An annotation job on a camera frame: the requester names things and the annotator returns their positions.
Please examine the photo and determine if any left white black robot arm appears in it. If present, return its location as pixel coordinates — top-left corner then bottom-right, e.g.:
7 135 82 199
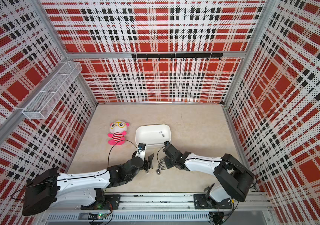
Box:
22 154 154 216

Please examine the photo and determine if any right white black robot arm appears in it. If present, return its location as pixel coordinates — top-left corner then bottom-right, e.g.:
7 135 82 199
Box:
163 141 255 209

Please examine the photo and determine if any white plastic storage box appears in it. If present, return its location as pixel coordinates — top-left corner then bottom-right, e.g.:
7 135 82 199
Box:
135 124 172 148

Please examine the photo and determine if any pink white plush toy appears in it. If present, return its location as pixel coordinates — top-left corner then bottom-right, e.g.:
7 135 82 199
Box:
108 120 130 146

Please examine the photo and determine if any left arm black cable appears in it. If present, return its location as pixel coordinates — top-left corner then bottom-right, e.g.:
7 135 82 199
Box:
107 139 138 169

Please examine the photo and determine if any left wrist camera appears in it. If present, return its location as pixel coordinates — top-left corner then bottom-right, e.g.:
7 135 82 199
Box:
132 143 146 160

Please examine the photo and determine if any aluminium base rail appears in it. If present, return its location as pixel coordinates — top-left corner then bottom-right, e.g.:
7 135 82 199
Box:
35 192 278 225

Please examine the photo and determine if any black wall hook rail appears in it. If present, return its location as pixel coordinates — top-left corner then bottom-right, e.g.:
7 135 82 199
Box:
131 52 224 60

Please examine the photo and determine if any white wire mesh basket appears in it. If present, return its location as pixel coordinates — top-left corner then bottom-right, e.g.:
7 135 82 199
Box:
22 61 82 120

